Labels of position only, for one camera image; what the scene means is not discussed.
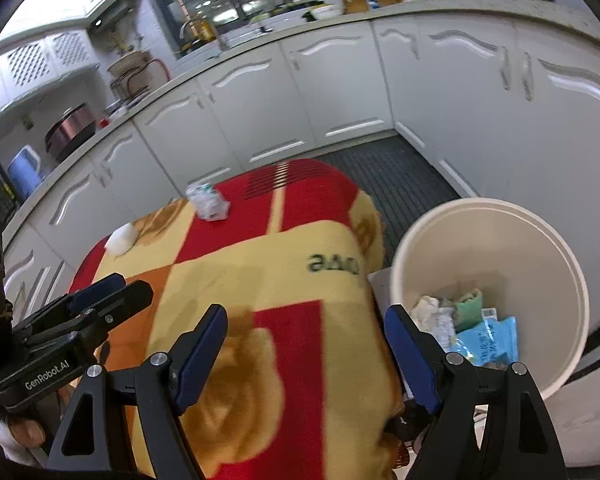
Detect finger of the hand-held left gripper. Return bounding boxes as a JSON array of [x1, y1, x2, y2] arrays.
[[27, 280, 154, 347], [11, 273, 127, 333]]

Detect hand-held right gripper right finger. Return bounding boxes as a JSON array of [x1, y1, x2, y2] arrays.
[[384, 304, 568, 480]]

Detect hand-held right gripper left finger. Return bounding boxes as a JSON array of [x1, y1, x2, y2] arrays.
[[45, 304, 229, 480]]

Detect white printed wrapper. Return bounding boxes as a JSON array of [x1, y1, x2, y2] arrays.
[[427, 305, 458, 353]]

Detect white sponge block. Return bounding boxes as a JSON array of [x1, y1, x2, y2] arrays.
[[104, 223, 137, 257]]

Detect green cloth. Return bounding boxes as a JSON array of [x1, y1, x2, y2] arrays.
[[452, 287, 483, 331]]

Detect blue snack packet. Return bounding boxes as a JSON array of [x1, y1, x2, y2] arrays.
[[450, 316, 520, 367]]

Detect beige round bin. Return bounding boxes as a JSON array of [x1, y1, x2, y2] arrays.
[[389, 197, 592, 400]]

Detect person's left hand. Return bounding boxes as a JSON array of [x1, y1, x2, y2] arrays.
[[5, 416, 47, 448]]

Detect red yellow printed blanket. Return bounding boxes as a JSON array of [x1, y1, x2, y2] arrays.
[[69, 158, 406, 480]]

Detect white green tissue packet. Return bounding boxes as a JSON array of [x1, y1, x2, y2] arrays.
[[186, 182, 231, 221]]

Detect blue electric kettle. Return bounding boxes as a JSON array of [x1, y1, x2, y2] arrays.
[[7, 145, 43, 201]]

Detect copper rice cooker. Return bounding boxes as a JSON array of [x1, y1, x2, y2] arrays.
[[44, 102, 98, 163]]

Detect dark ribbed floor mat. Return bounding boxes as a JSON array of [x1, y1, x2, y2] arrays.
[[315, 135, 463, 261]]

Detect dish rack with bowl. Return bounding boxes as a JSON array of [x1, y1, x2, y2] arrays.
[[106, 50, 173, 103]]

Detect metal kitchen faucet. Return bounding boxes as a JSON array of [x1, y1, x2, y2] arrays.
[[180, 17, 231, 51]]

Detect white kitchen base cabinets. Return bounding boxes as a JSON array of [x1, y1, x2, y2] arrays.
[[2, 12, 600, 466]]

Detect white bowl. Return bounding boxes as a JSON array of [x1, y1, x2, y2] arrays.
[[305, 4, 343, 21]]

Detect white lattice wall cabinets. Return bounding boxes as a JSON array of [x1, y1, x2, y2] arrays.
[[0, 30, 101, 116]]

